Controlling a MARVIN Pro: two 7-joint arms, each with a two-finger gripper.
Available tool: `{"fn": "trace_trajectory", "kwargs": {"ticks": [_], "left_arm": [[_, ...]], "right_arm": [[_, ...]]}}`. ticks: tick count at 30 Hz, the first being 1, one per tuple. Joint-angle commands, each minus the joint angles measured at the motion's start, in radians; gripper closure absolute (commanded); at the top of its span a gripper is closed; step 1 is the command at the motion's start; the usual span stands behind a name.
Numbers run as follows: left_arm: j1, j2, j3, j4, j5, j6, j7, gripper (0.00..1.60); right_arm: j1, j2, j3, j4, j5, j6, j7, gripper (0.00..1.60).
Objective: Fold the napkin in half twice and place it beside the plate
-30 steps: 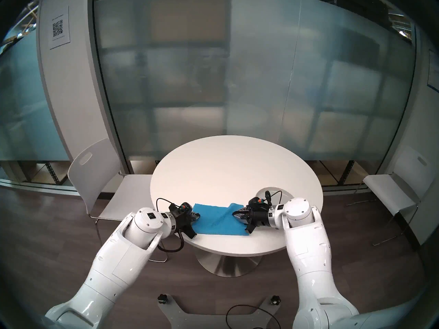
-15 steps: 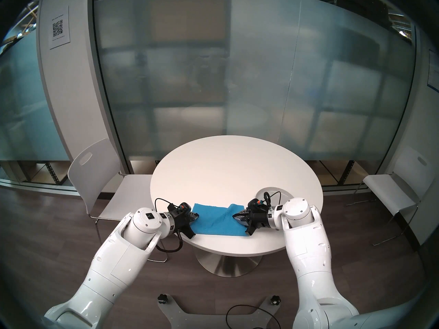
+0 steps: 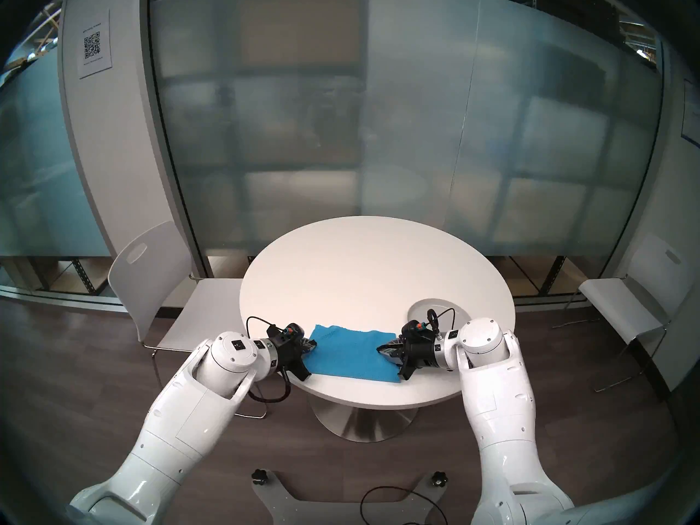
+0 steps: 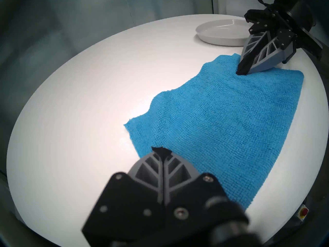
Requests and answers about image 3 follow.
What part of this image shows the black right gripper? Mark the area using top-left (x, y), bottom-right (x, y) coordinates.
top-left (377, 338), bottom-right (439, 381)

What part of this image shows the white QR code sign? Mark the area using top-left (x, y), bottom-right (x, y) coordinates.
top-left (78, 9), bottom-right (113, 80)

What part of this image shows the white plastic chair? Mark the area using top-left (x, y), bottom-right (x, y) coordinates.
top-left (108, 221), bottom-right (269, 419)
top-left (551, 234), bottom-right (695, 393)

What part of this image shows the blue cloth napkin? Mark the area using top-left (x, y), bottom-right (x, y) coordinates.
top-left (302, 324), bottom-right (403, 384)

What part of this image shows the black shelving upright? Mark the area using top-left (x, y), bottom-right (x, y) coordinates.
top-left (70, 259), bottom-right (95, 299)
top-left (539, 256), bottom-right (567, 299)

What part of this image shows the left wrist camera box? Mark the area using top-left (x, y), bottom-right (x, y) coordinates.
top-left (266, 322), bottom-right (305, 345)

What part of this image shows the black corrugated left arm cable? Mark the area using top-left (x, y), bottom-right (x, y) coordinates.
top-left (249, 367), bottom-right (291, 405)

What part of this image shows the grey round plate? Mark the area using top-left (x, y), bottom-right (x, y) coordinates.
top-left (407, 298), bottom-right (473, 334)

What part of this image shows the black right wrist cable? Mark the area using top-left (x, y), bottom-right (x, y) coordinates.
top-left (426, 307), bottom-right (458, 334)

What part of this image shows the black floor cable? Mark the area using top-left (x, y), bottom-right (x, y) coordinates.
top-left (360, 486), bottom-right (445, 525)

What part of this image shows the grey metal robot base plate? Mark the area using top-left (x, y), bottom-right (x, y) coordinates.
top-left (252, 470), bottom-right (448, 525)

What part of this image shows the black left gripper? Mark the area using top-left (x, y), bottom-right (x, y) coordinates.
top-left (275, 337), bottom-right (318, 382)

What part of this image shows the steel table pedestal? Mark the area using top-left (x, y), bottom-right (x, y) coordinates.
top-left (312, 394), bottom-right (419, 442)

